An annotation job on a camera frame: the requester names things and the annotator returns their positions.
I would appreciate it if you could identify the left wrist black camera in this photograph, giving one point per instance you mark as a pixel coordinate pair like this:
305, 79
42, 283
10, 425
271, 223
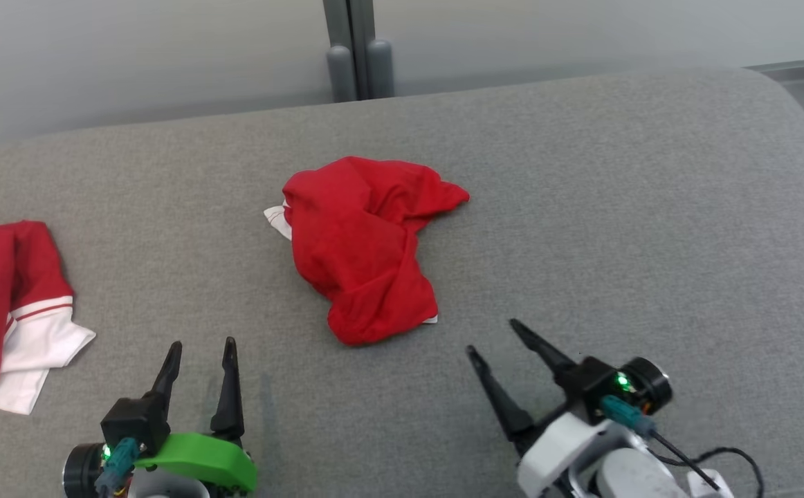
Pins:
132, 422

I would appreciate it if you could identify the grey double frame post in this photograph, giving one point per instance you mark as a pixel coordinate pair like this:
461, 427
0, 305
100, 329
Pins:
357, 41

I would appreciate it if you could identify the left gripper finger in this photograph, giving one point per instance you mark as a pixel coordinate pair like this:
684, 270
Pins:
169, 373
229, 394

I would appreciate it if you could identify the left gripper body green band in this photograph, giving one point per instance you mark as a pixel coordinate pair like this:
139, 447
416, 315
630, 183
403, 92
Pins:
201, 460

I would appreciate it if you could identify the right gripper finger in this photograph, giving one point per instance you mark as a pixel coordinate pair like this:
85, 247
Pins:
502, 404
544, 349

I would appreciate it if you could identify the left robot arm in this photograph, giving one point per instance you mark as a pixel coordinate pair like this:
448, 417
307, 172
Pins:
167, 487

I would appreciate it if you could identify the wrist black camera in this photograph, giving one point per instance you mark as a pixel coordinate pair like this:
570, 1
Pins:
132, 422
585, 384

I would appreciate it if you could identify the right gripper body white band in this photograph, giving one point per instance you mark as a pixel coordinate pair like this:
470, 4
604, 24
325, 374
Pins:
561, 449

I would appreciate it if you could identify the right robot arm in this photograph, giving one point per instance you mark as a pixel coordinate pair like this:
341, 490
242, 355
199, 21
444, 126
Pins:
634, 477

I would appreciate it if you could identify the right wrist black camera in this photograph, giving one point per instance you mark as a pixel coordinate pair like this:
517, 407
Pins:
585, 384

